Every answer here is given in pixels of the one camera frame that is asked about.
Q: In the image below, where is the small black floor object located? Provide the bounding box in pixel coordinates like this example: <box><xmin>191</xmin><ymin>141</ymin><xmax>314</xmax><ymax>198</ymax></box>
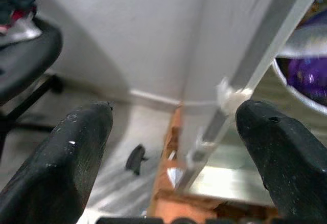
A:
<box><xmin>125</xmin><ymin>144</ymin><xmax>149</xmax><ymax>176</ymax></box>

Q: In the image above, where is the purple foil packet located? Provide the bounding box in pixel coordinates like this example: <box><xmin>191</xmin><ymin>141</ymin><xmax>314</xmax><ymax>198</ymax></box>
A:
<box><xmin>287</xmin><ymin>16</ymin><xmax>327</xmax><ymax>102</ymax></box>

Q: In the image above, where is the aluminium frame bar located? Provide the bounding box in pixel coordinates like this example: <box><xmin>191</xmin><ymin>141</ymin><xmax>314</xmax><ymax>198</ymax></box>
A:
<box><xmin>176</xmin><ymin>0</ymin><xmax>327</xmax><ymax>191</ymax></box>

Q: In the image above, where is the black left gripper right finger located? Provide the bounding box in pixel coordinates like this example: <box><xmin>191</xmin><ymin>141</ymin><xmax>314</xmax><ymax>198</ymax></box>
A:
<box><xmin>235</xmin><ymin>99</ymin><xmax>327</xmax><ymax>224</ymax></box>

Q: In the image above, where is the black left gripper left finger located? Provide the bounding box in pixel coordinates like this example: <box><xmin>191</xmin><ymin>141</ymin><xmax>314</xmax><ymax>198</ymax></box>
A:
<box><xmin>0</xmin><ymin>100</ymin><xmax>115</xmax><ymax>224</ymax></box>

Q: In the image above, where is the silver metal pot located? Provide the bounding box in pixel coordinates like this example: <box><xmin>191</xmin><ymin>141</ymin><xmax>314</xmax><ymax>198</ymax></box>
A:
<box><xmin>272</xmin><ymin>24</ymin><xmax>327</xmax><ymax>119</ymax></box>

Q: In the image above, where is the black office chair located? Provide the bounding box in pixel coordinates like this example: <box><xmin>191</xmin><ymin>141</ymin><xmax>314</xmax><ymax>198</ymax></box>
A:
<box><xmin>0</xmin><ymin>16</ymin><xmax>64</xmax><ymax>155</ymax></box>

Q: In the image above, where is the white tape wad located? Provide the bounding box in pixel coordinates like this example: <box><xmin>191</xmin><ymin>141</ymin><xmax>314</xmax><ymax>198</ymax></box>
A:
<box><xmin>216</xmin><ymin>77</ymin><xmax>253</xmax><ymax>116</ymax></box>

